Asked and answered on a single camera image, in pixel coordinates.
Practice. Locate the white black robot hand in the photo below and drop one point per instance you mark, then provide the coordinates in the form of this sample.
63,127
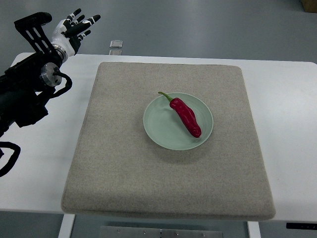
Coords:
70,32

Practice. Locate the red chili pepper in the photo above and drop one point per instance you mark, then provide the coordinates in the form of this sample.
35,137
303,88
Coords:
186,115

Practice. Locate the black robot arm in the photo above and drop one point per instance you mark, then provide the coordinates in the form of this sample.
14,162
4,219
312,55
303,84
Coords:
26,87

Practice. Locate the light green plate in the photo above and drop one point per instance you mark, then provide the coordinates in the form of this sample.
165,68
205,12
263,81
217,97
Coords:
164,127

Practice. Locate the beige felt mat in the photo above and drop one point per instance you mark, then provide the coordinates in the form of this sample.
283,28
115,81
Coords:
118,170

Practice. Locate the white left table leg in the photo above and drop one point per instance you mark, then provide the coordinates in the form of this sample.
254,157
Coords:
66,226

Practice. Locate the white table leg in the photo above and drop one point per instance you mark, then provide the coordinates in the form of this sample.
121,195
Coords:
253,229
66,226

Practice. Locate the cardboard box corner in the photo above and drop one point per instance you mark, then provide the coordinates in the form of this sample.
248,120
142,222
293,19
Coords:
309,5

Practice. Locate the white right table leg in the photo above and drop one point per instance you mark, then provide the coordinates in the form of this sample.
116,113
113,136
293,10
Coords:
253,229

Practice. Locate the black table control panel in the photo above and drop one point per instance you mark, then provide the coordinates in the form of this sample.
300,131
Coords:
301,226

